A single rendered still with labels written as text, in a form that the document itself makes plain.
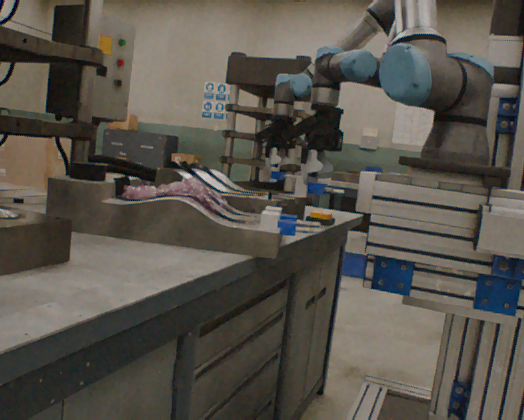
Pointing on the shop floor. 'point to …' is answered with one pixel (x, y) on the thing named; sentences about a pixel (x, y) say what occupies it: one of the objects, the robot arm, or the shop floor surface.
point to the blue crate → (354, 265)
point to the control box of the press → (121, 44)
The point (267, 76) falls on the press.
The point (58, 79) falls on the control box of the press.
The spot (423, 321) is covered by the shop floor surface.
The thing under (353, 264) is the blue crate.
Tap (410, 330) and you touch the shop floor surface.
